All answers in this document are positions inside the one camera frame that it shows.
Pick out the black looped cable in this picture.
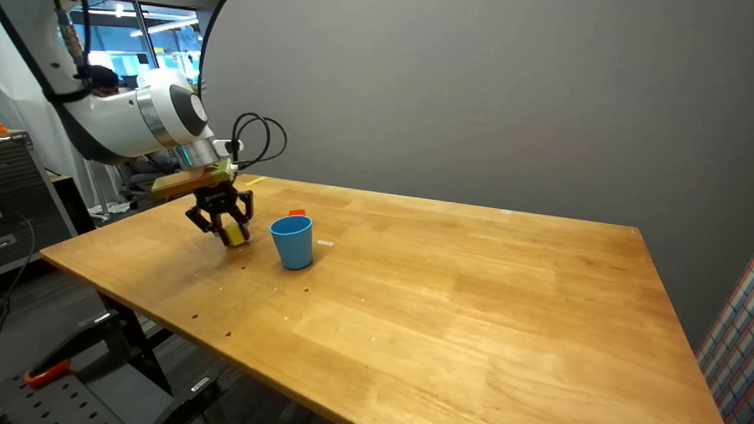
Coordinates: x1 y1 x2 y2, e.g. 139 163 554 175
227 111 291 172

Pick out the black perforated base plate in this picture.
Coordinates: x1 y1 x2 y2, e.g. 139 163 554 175
0 362 168 424

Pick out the black clamp orange handle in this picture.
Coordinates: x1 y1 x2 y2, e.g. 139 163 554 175
22 358 75 390

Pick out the blue cup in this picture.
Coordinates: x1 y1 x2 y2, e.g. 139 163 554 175
270 215 316 274

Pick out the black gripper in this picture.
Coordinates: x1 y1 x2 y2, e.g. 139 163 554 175
184 178 258 242

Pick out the tan wrist camera mount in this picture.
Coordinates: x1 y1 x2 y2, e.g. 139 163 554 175
150 159 240 197

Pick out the black backdrop edge hoop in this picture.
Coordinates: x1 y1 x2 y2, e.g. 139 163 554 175
199 0 232 109

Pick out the colourful patterned cloth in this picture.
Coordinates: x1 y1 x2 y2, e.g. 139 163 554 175
696 256 754 424

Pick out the black equipment rack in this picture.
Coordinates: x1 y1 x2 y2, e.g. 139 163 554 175
0 127 78 274

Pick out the black table leg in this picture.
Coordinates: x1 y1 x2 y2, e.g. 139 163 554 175
94 289 177 397

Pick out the yellow cube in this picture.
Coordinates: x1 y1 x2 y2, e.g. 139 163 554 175
221 221 252 249

